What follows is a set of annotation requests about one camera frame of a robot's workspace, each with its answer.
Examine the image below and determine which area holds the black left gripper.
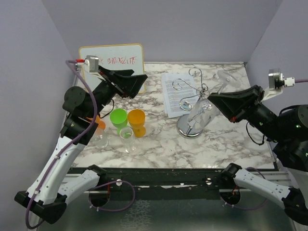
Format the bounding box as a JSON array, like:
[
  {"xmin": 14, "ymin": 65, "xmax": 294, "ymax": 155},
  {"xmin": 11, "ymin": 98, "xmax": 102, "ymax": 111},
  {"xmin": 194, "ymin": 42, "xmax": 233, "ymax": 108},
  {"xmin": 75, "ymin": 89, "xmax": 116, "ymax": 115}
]
[{"xmin": 88, "ymin": 65, "xmax": 148, "ymax": 118}]

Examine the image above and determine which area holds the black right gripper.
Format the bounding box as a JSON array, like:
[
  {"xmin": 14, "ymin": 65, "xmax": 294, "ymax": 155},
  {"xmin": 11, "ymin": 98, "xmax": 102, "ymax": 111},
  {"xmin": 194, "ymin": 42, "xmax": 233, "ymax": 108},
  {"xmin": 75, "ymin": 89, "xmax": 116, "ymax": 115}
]
[{"xmin": 207, "ymin": 82, "xmax": 285, "ymax": 141}]

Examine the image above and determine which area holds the clear wine glass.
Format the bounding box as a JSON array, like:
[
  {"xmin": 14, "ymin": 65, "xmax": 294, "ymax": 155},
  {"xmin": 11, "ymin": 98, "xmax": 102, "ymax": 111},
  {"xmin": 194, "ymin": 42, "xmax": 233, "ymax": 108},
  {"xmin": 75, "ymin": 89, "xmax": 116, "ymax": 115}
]
[
  {"xmin": 186, "ymin": 70, "xmax": 241, "ymax": 135},
  {"xmin": 91, "ymin": 128, "xmax": 109, "ymax": 148},
  {"xmin": 119, "ymin": 127, "xmax": 136, "ymax": 153}
]

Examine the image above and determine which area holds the green plastic wine glass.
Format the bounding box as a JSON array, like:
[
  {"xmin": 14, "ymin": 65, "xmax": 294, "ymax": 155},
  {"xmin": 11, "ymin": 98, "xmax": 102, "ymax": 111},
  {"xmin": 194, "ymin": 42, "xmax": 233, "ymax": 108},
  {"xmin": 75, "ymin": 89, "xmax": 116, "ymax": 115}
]
[{"xmin": 110, "ymin": 108, "xmax": 128, "ymax": 135}]

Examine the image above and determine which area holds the yellow plastic wine glass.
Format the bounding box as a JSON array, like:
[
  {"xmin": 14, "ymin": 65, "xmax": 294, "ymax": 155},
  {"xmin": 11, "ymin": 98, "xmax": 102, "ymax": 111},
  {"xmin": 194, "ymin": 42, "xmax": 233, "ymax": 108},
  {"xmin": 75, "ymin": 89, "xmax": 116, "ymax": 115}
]
[{"xmin": 128, "ymin": 109, "xmax": 146, "ymax": 138}]

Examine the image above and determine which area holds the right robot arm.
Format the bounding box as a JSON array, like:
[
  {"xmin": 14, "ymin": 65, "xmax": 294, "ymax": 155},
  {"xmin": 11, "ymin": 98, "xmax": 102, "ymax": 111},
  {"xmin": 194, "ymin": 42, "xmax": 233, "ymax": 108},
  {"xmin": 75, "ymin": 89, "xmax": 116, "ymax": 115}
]
[{"xmin": 208, "ymin": 85, "xmax": 308, "ymax": 226}]

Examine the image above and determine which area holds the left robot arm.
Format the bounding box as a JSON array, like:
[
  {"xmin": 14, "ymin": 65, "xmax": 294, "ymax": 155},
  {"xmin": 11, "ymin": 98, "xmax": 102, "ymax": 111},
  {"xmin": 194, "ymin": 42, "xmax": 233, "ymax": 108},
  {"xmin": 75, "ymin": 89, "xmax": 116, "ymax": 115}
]
[{"xmin": 14, "ymin": 66, "xmax": 147, "ymax": 224}]

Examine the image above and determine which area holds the orange plastic wine glass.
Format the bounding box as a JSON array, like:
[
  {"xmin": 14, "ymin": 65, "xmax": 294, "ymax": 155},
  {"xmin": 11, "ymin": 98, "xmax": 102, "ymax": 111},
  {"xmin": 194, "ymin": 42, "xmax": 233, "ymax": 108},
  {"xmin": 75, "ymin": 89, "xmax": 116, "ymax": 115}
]
[{"xmin": 92, "ymin": 115, "xmax": 106, "ymax": 131}]

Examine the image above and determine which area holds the chrome wine glass rack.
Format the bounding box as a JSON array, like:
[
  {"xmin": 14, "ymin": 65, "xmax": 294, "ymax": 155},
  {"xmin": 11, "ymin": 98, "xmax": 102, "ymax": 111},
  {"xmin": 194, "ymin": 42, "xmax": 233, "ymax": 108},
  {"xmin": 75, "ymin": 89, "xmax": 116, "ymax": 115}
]
[{"xmin": 172, "ymin": 67, "xmax": 221, "ymax": 139}]

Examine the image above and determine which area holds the yellow framed whiteboard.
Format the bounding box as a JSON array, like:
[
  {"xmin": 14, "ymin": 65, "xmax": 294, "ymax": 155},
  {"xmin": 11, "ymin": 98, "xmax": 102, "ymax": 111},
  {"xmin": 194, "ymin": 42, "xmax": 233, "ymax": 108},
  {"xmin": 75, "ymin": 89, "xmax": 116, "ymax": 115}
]
[{"xmin": 78, "ymin": 43, "xmax": 147, "ymax": 95}]

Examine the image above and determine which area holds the small teal white marker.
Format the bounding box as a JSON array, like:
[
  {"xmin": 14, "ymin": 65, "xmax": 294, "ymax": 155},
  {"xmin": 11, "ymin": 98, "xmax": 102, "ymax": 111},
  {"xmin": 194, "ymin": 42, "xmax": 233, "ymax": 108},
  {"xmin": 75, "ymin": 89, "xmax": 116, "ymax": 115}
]
[{"xmin": 181, "ymin": 102, "xmax": 192, "ymax": 110}]

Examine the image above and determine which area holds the printed paper sheet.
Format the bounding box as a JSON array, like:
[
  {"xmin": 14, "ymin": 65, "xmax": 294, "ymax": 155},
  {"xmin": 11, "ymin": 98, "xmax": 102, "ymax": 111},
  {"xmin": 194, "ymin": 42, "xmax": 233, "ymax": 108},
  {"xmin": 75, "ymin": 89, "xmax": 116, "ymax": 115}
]
[{"xmin": 161, "ymin": 73, "xmax": 202, "ymax": 118}]

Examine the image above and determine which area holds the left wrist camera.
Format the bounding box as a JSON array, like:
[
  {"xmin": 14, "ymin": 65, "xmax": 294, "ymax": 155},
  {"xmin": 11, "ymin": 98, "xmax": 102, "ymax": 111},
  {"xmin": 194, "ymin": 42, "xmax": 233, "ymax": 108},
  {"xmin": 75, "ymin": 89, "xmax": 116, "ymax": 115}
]
[{"xmin": 84, "ymin": 55, "xmax": 99, "ymax": 74}]

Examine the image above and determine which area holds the black mounting rail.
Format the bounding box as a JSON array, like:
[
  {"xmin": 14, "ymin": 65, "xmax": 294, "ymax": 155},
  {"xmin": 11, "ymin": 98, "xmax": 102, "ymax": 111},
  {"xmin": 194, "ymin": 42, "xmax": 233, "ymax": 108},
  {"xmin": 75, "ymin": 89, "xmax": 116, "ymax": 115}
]
[{"xmin": 64, "ymin": 167, "xmax": 277, "ymax": 200}]

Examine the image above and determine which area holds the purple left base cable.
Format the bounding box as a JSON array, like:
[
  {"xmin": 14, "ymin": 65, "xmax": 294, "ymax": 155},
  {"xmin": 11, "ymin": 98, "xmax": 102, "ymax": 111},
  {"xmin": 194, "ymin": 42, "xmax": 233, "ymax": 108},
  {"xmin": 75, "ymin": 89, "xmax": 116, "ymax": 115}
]
[{"xmin": 88, "ymin": 180, "xmax": 136, "ymax": 212}]

